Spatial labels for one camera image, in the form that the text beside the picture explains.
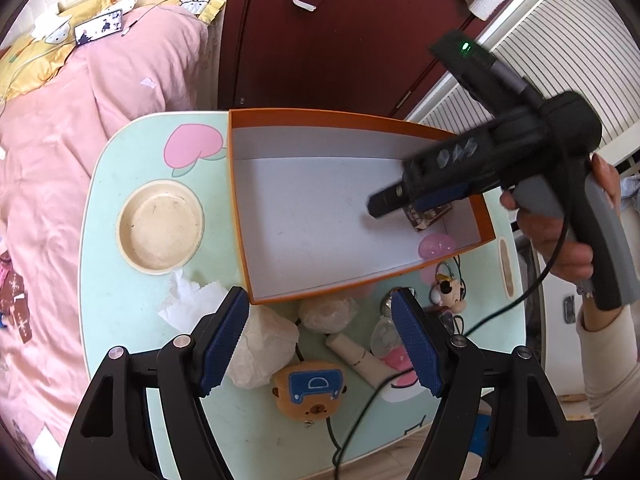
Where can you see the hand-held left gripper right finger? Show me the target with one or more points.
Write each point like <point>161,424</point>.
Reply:
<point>417,345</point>

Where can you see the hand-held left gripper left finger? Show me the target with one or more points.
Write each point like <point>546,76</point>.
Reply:
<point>222,340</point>

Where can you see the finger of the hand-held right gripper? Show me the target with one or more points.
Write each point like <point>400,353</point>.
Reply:
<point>390,202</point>
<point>437,200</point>

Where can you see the clear pink round bottle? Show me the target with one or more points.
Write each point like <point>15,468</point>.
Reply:
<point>386,336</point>

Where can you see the white paper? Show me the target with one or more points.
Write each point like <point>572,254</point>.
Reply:
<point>265,350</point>

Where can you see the pink heart-shaped case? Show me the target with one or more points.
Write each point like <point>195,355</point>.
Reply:
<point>435,247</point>

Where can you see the white cosmetic tube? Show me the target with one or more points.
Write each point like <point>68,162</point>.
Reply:
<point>357,357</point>

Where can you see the orange cardboard box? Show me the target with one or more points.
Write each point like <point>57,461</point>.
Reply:
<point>310,210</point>

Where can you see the clear bubble wrap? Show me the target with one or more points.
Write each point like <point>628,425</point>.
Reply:
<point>327,312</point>

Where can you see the orange bear-shaped gadget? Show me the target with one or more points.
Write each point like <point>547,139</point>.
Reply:
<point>310,392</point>

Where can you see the person's right forearm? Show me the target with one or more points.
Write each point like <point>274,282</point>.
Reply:
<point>605,360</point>

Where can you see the cartoon print green desktop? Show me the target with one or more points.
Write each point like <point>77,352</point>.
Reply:
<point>125,310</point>

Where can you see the person's right hand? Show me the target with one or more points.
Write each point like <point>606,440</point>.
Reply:
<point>550,242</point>

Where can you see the white louvred closet door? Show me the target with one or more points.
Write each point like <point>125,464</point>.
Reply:
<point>550,60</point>

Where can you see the beige round cup holder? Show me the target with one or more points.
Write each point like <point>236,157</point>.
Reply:
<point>160,227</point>

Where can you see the dark red wooden door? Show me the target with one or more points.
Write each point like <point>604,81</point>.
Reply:
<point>325,50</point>

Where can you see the brown patterned paper tag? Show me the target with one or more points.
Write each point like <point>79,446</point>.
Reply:
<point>22,321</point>
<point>11,287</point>

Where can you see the pink blanket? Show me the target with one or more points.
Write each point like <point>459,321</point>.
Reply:
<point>75,150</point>

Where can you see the white paper scrap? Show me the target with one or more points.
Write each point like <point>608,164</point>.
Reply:
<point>147,82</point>

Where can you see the yellow cartoon print pillow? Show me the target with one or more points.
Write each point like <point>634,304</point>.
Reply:
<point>200,7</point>

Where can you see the plain yellow pillow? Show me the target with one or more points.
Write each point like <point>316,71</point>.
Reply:
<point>30,70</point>

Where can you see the white power strip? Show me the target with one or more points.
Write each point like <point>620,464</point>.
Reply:
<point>122,5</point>

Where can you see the smartphone with lit screen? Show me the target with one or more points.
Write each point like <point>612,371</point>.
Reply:
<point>100,27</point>

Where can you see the white charger block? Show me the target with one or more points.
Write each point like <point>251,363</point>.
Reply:
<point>52,27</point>

